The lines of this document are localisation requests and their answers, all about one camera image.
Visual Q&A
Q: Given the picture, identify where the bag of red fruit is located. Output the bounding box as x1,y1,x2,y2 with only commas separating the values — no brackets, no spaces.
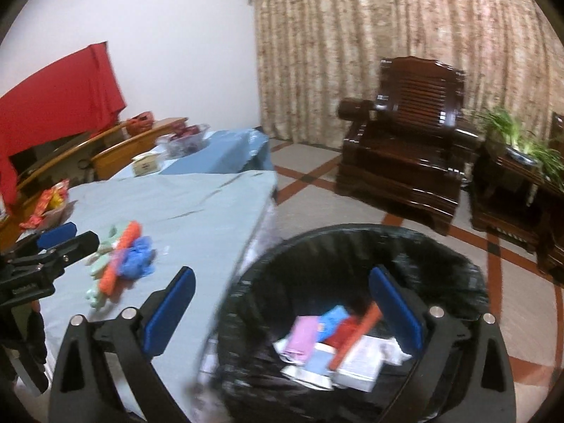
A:
156,123,209,159

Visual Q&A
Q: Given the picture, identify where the blue face mask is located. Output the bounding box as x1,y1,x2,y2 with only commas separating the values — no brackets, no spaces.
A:
317,306,349,343

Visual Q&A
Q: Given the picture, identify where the green potted plant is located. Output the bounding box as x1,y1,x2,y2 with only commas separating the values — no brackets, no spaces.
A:
474,106,563,190

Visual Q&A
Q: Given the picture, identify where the light blue tablecloth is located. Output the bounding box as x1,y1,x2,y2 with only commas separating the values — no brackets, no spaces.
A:
40,171,277,415

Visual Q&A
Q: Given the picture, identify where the small tissue box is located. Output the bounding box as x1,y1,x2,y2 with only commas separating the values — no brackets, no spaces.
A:
132,152,163,177

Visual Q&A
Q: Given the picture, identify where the wooden cabinet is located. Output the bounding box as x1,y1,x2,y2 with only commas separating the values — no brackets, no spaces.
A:
1,117,186,249

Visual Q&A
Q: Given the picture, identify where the red wrapper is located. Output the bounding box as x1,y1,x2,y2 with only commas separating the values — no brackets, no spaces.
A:
322,316,360,350

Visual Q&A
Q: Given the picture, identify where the dark wooden side table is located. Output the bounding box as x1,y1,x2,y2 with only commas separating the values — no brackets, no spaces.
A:
470,143,563,283

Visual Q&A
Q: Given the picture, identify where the darker blue tablecloth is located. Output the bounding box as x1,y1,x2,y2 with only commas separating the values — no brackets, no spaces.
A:
152,129,274,175

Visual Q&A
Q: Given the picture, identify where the white box in bin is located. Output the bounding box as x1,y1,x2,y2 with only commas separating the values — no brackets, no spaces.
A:
331,335,411,392

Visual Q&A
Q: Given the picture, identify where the beige patterned curtain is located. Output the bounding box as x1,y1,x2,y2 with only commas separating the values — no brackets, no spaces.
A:
251,0,563,148

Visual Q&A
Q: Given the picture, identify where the dark wooden armchair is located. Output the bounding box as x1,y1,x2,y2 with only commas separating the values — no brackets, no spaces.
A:
336,56,480,235

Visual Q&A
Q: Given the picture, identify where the red cloth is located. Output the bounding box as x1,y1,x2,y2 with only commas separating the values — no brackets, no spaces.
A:
1,42,126,211

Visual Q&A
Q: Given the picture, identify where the orange foam net sleeve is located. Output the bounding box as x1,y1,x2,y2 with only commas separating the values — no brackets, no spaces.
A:
328,302,382,372

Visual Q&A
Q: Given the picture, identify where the black lined trash bin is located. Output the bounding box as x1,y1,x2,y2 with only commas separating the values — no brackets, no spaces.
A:
214,225,489,422

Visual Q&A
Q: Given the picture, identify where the red basket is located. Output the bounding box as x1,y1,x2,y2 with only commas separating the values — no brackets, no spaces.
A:
125,111,155,136

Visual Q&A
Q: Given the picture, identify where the pink face mask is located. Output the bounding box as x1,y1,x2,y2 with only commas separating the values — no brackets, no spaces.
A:
280,316,319,366

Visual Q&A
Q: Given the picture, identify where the blue plastic bag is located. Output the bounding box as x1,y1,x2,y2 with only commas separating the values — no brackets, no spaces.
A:
117,236,156,281

